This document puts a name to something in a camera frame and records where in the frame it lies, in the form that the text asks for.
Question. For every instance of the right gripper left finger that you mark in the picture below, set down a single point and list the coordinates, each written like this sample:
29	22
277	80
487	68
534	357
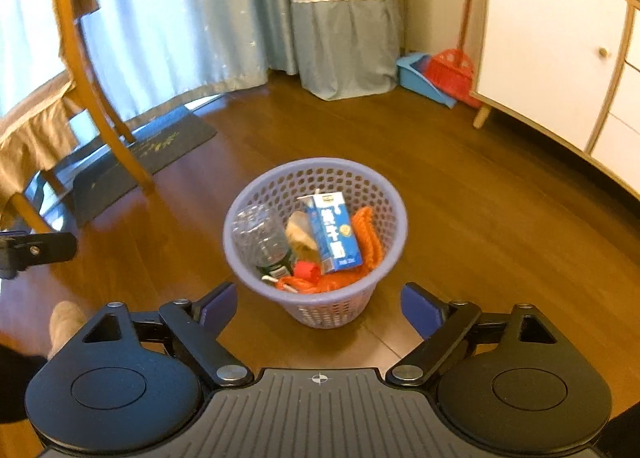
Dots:
194	328

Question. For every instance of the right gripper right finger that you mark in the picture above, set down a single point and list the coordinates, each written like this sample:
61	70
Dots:
442	326

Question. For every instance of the purple plastic waste basket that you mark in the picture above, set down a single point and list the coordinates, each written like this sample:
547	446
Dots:
361	186

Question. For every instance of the clear plastic water bottle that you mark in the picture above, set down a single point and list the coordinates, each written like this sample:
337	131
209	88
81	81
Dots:
259	235

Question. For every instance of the red plastic wrapper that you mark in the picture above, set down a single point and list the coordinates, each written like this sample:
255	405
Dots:
298	285

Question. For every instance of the blue milk carton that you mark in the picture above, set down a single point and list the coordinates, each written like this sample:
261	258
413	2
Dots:
332	230

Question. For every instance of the plastic bag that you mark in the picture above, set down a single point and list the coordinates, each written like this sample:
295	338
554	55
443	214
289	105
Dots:
300	237

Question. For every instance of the red bottle cap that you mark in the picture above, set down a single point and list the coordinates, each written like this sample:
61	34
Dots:
308	271

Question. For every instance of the beige slipper left foot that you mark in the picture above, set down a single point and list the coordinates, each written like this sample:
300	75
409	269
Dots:
66	320

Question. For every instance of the dark door mat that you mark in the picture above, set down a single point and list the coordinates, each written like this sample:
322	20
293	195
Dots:
160	143

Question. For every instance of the wooden chair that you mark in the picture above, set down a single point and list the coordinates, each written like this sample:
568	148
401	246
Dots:
47	79

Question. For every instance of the red broom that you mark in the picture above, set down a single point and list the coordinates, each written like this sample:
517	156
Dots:
451	70

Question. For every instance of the blue dustpan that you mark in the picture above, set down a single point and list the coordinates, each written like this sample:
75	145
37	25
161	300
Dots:
410	76

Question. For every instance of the light blue curtain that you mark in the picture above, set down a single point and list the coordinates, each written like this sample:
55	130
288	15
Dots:
153	55

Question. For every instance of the white wooden cabinet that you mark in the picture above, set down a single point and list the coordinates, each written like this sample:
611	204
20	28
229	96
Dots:
570	69

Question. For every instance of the grey skirted fabric cover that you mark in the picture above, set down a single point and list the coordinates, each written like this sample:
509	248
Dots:
346	48

